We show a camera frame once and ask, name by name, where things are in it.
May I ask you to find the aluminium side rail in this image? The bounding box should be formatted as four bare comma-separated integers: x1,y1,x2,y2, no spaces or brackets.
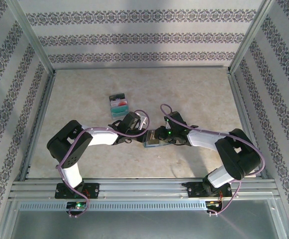
18,71,58,181
226,69,269,180

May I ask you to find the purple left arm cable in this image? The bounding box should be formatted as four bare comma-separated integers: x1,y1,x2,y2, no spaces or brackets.
56,109,152,219

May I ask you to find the aluminium front rail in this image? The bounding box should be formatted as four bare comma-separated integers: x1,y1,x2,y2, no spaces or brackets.
9,177,278,200

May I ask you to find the aluminium frame post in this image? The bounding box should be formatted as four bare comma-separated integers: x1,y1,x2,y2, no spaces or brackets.
6,0,57,75
228,0,279,75

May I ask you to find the grey slotted cable duct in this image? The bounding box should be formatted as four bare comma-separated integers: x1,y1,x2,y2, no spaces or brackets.
18,201,207,212

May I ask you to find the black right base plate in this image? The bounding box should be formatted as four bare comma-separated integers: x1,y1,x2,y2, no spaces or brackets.
188,181,232,199

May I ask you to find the controller board with orange wires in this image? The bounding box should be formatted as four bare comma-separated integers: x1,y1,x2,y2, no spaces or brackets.
205,200,223,209

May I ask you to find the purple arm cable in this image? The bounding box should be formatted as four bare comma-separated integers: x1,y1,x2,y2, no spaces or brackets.
56,109,152,219
160,103,268,217

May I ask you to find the white card with red circle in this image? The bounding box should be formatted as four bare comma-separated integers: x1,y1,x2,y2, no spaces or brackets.
109,98,129,107

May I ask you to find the controller board with green light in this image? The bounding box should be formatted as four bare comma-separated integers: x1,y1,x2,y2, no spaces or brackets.
66,201,88,212

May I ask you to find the blue card holder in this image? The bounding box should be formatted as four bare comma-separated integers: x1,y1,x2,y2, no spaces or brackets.
142,129,169,149

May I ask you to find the black card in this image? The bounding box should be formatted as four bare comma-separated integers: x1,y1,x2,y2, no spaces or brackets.
108,92,126,102

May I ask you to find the grey metal front panel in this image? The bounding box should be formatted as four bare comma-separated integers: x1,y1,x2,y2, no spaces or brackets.
0,199,289,239

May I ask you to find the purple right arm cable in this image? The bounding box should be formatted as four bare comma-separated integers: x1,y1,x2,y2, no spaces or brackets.
160,103,268,217

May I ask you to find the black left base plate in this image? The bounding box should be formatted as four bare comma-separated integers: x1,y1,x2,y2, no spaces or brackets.
54,183,100,199

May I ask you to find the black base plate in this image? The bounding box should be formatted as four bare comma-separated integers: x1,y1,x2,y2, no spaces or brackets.
54,183,100,199
188,181,232,199

